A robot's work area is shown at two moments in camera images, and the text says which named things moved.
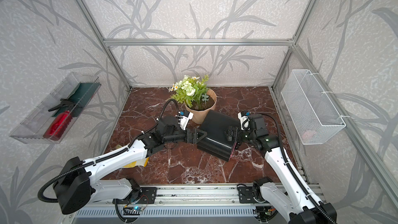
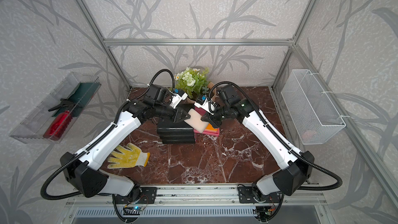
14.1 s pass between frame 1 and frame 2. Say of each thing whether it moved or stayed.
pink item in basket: stayed
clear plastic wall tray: stayed
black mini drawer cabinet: moved
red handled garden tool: stayed
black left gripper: moved
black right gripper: moved
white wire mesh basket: stayed
